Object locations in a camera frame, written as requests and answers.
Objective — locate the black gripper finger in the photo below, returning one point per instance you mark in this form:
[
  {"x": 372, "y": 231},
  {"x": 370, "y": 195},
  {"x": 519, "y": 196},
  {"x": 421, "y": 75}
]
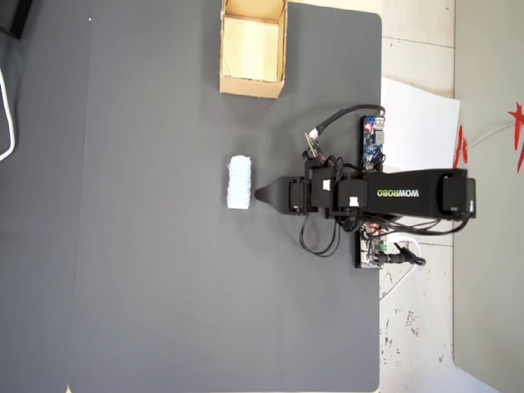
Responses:
[{"x": 272, "y": 195}]

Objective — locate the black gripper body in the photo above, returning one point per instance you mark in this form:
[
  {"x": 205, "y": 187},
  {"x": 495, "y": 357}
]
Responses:
[{"x": 311, "y": 192}]

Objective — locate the light blue yarn-wrapped block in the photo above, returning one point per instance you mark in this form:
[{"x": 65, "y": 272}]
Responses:
[{"x": 239, "y": 182}]

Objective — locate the open cardboard box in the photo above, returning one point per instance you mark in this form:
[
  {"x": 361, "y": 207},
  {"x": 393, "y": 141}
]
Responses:
[{"x": 251, "y": 49}]

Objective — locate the blue circuit board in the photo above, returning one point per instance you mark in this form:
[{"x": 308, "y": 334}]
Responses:
[{"x": 372, "y": 143}]

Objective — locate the white motor driver board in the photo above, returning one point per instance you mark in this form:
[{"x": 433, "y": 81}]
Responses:
[{"x": 370, "y": 249}]

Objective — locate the black power plug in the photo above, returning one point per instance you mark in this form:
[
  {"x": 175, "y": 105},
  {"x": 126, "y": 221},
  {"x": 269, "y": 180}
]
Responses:
[{"x": 403, "y": 258}]

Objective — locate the white paper sheet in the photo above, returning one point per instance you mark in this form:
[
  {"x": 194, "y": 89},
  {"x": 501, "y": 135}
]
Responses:
[{"x": 417, "y": 127}]

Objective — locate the small red star sticker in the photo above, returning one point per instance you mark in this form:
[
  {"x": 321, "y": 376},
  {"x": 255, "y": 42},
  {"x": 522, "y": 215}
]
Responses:
[{"x": 461, "y": 149}]

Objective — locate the large red star sticker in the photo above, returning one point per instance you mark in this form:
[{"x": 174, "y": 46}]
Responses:
[{"x": 520, "y": 135}]

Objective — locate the white curved object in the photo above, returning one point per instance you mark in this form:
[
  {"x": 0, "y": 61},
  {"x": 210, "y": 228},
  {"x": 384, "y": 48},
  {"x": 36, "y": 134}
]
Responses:
[{"x": 9, "y": 123}]

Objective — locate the black object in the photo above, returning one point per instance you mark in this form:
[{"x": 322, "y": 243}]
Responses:
[{"x": 16, "y": 16}]

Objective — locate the small wrist camera board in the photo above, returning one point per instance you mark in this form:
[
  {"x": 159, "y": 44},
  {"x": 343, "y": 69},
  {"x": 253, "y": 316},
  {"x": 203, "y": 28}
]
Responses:
[{"x": 313, "y": 144}]

